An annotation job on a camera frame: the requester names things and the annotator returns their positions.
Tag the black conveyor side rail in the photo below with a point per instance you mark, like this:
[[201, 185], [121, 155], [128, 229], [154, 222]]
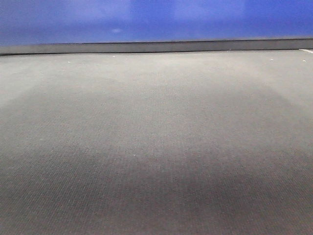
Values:
[[160, 47]]

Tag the large blue plastic bin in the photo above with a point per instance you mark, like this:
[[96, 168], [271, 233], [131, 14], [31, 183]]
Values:
[[28, 22]]

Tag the grey conveyor belt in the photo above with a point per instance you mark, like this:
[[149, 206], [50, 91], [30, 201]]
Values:
[[206, 143]]

